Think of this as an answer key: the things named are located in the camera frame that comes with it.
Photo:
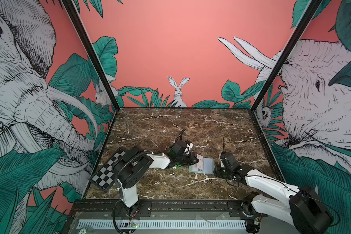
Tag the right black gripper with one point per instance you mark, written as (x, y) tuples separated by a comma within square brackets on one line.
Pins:
[(217, 173)]

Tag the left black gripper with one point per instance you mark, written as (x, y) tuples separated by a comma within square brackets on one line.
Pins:
[(191, 157)]

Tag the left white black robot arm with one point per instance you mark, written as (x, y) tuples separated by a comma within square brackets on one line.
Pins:
[(131, 167)]

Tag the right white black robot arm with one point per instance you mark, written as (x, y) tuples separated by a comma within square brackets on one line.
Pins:
[(299, 207)]

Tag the black white checkerboard plate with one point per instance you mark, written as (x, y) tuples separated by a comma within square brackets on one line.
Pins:
[(103, 178)]

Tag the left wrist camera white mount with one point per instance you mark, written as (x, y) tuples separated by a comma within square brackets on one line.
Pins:
[(189, 147)]

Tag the black front mounting rail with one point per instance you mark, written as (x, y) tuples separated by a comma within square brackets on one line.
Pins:
[(148, 206)]

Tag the white perforated cable duct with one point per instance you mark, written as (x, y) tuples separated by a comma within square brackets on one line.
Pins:
[(161, 224)]

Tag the left black frame post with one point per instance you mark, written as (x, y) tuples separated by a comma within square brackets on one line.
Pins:
[(78, 25)]

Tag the black frame post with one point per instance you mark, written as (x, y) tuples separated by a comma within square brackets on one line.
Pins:
[(297, 33), (78, 25)]

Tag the right black frame post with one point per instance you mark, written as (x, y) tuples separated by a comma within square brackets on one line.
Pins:
[(297, 33)]

